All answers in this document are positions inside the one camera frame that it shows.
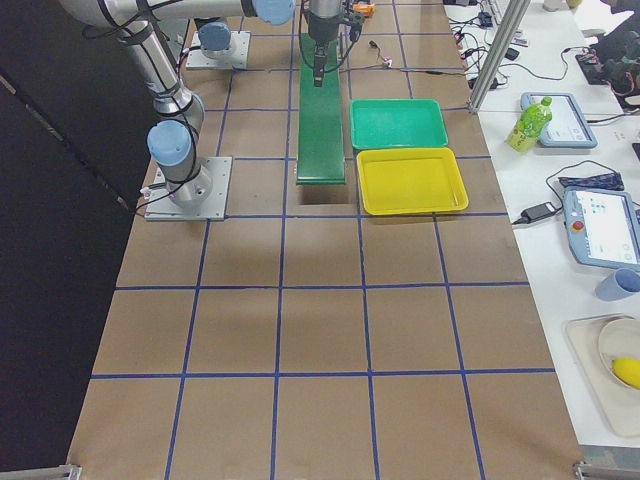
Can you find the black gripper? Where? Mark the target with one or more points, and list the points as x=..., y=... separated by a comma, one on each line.
x=320, y=29

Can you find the orange cylinder with 4680 print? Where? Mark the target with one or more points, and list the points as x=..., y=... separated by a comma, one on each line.
x=366, y=9

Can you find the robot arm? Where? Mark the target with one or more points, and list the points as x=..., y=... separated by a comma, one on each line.
x=278, y=12
x=173, y=142

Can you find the green conveyor belt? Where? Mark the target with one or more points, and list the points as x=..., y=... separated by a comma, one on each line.
x=320, y=157

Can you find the green plastic tray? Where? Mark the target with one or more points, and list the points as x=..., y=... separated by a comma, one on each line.
x=397, y=123

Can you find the yellow plastic tray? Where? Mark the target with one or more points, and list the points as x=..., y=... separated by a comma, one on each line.
x=411, y=181

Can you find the green tea bottle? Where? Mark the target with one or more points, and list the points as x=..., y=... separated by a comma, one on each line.
x=532, y=121

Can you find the far teach pendant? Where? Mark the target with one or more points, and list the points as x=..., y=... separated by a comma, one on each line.
x=568, y=127

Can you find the teach pendant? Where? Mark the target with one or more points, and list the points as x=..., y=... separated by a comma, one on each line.
x=602, y=227
x=568, y=127

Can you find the black power adapter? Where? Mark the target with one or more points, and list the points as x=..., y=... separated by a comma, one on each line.
x=537, y=212

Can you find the near teach pendant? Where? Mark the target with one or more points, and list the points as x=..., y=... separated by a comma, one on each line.
x=602, y=227

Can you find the blue cup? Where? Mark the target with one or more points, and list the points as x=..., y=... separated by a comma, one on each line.
x=619, y=285

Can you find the beige bowl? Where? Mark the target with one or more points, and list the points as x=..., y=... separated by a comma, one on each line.
x=618, y=338

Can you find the yellow lemon toy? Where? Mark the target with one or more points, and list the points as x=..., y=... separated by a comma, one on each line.
x=627, y=370

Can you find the beige tray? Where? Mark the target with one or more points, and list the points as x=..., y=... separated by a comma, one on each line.
x=618, y=404

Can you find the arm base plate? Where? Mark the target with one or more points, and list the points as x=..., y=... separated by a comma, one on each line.
x=202, y=56
x=204, y=197

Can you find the aluminium frame post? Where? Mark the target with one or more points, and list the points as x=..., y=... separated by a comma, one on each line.
x=514, y=12

